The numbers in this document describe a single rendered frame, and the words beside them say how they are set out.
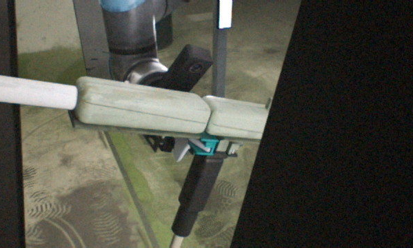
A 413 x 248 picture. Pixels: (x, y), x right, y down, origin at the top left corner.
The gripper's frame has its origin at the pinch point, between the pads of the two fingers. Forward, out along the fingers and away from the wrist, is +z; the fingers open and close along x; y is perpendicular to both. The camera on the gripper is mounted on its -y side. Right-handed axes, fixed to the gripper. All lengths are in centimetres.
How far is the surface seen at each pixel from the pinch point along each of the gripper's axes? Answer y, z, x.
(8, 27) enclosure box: -2.4, -24.7, 23.5
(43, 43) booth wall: 40, -186, -9
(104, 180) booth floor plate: 70, -96, -28
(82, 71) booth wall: 52, -186, -34
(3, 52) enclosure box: 1.4, -24.9, 23.6
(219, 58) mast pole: 8, -101, -66
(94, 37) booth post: 30, -185, -35
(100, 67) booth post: 47, -185, -43
